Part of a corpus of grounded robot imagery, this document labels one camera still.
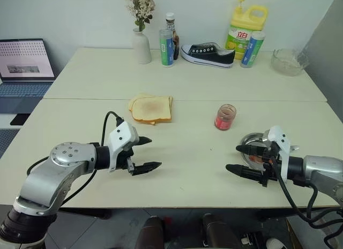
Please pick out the grey textured mat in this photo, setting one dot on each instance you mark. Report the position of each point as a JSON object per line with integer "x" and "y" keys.
{"x": 6, "y": 142}

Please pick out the glass jam jar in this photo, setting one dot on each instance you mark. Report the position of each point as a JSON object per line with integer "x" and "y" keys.
{"x": 225, "y": 117}

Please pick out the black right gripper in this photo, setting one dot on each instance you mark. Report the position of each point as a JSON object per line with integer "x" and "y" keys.
{"x": 271, "y": 168}

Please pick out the white round object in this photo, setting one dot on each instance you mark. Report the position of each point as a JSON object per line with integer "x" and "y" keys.
{"x": 276, "y": 244}

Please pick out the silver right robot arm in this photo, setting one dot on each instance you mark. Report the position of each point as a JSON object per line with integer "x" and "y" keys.
{"x": 319, "y": 166}

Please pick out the clear glass bowl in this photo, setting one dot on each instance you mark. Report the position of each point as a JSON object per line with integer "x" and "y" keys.
{"x": 289, "y": 63}

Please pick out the dried flower bouquet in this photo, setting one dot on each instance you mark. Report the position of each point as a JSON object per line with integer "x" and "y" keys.
{"x": 140, "y": 5}

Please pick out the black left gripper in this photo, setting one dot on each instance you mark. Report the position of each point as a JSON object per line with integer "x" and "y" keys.
{"x": 125, "y": 160}

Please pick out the dark sauce bottle white cap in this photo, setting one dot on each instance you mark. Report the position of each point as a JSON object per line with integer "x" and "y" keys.
{"x": 171, "y": 22}

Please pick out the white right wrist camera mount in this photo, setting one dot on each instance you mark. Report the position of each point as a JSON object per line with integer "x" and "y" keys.
{"x": 281, "y": 139}

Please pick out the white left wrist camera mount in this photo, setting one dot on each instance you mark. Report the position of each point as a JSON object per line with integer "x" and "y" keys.
{"x": 120, "y": 136}

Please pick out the dark rounded shape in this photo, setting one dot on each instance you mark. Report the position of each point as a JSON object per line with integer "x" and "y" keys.
{"x": 150, "y": 233}
{"x": 219, "y": 230}

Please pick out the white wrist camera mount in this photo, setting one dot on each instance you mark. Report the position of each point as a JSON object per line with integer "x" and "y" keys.
{"x": 281, "y": 139}
{"x": 120, "y": 136}

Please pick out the open blue laptop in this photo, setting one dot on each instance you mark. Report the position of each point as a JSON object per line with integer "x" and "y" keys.
{"x": 24, "y": 61}

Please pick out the toasted bread slice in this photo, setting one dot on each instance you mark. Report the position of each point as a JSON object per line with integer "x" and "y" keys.
{"x": 152, "y": 108}
{"x": 130, "y": 104}

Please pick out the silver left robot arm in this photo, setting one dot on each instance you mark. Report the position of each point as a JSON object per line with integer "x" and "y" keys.
{"x": 51, "y": 176}

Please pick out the blue green white canister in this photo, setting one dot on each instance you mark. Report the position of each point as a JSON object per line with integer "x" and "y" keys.
{"x": 252, "y": 49}
{"x": 166, "y": 49}

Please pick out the yellow detergent pump bottle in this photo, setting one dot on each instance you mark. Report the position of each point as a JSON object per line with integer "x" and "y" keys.
{"x": 247, "y": 20}

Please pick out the white ceramic vase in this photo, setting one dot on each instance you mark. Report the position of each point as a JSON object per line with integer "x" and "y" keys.
{"x": 142, "y": 49}

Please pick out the black white canvas sneaker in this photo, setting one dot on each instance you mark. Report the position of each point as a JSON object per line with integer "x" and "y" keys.
{"x": 209, "y": 56}

